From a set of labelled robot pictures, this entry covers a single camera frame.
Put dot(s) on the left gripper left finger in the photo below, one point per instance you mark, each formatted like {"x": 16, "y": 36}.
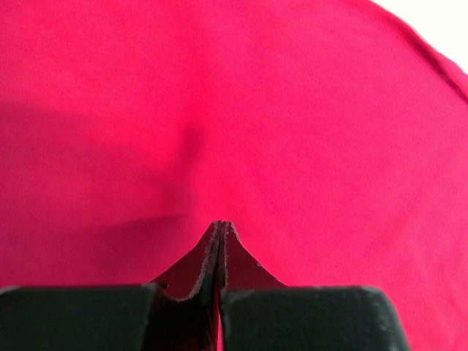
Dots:
{"x": 175, "y": 311}

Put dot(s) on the crimson pink t shirt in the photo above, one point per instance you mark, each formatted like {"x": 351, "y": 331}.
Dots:
{"x": 328, "y": 132}

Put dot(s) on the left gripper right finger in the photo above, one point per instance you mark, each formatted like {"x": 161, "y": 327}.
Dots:
{"x": 258, "y": 312}

